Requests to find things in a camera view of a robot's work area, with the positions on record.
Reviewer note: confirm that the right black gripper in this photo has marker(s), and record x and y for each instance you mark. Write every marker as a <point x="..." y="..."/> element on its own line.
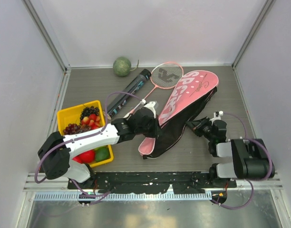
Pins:
<point x="203" y="121"/>

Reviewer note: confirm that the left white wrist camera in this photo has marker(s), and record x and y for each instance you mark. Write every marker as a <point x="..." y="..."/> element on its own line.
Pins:
<point x="152" y="105"/>

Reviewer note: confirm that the dark grape bunch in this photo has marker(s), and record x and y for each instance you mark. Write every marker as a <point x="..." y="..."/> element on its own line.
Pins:
<point x="87" y="111"/>

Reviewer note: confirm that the black shuttlecock tube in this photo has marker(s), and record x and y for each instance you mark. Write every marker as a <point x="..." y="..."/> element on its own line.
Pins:
<point x="119" y="101"/>

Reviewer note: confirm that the white slotted cable duct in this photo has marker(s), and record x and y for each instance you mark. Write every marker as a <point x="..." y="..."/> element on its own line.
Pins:
<point x="72" y="196"/>

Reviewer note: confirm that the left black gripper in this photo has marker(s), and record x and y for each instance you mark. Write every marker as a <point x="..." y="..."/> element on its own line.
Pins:
<point x="157" y="131"/>

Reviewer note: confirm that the green melon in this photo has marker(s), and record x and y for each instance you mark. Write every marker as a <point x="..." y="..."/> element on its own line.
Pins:
<point x="122" y="66"/>

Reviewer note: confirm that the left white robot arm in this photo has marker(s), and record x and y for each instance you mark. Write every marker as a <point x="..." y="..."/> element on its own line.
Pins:
<point x="58" y="151"/>

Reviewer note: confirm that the green lime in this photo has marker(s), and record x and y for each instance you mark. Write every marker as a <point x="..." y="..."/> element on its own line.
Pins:
<point x="102" y="154"/>

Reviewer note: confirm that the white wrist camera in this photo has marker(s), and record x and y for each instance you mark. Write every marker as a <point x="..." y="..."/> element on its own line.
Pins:
<point x="217" y="115"/>
<point x="152" y="105"/>

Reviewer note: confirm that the red pepper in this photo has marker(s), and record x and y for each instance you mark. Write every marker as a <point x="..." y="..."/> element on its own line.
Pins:
<point x="77" y="159"/>

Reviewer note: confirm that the pink racket bag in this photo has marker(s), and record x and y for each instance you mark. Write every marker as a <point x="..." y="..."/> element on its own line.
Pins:
<point x="187" y="100"/>

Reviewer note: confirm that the pink racket upper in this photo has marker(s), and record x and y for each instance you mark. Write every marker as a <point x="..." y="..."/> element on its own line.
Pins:
<point x="163" y="76"/>

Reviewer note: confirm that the yellow plastic tray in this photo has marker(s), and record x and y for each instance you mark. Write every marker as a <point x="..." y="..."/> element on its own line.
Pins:
<point x="72" y="116"/>

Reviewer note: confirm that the red apple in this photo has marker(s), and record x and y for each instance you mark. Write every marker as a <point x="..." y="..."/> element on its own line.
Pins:
<point x="88" y="156"/>

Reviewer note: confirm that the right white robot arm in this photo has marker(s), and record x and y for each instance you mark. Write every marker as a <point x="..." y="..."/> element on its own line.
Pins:
<point x="250" y="158"/>

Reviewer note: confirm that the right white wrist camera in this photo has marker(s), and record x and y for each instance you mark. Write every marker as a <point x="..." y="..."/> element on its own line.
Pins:
<point x="217" y="115"/>

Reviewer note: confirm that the red strawberries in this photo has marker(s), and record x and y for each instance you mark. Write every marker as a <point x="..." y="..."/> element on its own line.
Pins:
<point x="91" y="122"/>

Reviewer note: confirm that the red grape bunch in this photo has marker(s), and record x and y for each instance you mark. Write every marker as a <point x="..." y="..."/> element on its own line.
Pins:
<point x="75" y="129"/>

